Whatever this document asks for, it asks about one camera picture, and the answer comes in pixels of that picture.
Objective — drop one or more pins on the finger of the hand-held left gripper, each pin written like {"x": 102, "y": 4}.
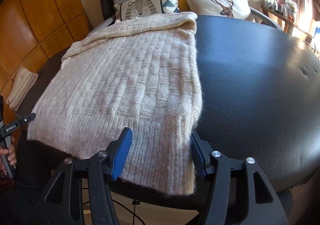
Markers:
{"x": 26, "y": 118}

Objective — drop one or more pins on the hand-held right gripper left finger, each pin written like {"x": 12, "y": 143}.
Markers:
{"x": 123, "y": 157}

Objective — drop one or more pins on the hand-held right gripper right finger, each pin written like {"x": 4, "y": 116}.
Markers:
{"x": 197, "y": 160}

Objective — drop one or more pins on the cream knitted sweater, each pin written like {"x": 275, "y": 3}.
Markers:
{"x": 125, "y": 77}

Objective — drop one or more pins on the person's left hand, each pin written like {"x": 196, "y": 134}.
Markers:
{"x": 12, "y": 154}

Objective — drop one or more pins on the folded pale pink garment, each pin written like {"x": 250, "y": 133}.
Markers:
{"x": 21, "y": 87}

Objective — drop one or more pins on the black leather padded table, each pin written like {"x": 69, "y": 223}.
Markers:
{"x": 250, "y": 89}

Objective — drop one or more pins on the tiger print pillow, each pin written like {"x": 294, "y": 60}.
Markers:
{"x": 140, "y": 7}

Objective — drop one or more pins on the cream deer print pillow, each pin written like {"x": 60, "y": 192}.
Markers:
{"x": 225, "y": 7}

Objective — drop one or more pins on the wooden side table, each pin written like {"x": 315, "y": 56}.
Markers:
{"x": 287, "y": 18}

